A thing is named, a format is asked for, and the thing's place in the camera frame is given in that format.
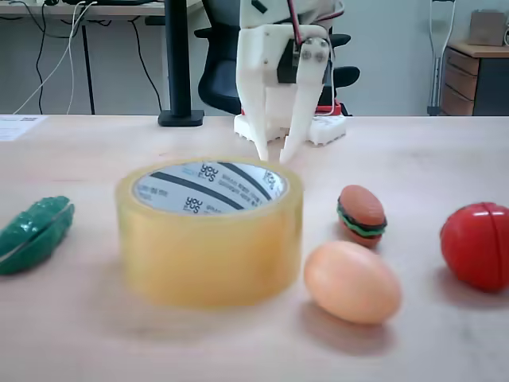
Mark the black office chair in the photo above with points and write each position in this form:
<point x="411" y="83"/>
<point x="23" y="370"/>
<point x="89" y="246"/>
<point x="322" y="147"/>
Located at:
<point x="218" y="87"/>

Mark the black monitor stand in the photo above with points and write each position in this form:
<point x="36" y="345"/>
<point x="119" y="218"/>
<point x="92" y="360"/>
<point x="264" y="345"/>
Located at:
<point x="177" y="59"/>

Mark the grey crutch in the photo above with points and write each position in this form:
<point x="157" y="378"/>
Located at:
<point x="436" y="71"/>

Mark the grey background desk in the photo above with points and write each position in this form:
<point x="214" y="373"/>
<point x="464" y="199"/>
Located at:
<point x="119" y="10"/>

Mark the toy hamburger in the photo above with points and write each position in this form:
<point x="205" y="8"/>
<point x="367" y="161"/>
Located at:
<point x="362" y="215"/>

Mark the wooden drawer cabinet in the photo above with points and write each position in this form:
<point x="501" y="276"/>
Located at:
<point x="461" y="79"/>

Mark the yellow packing tape roll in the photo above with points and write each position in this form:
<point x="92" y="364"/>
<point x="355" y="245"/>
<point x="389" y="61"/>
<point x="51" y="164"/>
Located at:
<point x="207" y="258"/>

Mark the brown cardboard box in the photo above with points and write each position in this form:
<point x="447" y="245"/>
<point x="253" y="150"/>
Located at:
<point x="487" y="28"/>

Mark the beige toy egg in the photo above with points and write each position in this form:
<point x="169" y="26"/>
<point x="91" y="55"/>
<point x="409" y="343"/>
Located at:
<point x="352" y="282"/>

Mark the red toy tomato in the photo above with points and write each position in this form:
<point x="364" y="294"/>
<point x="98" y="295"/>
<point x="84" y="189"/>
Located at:
<point x="477" y="246"/>

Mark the white printed paper sheet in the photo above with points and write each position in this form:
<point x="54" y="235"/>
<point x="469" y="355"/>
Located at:
<point x="16" y="125"/>

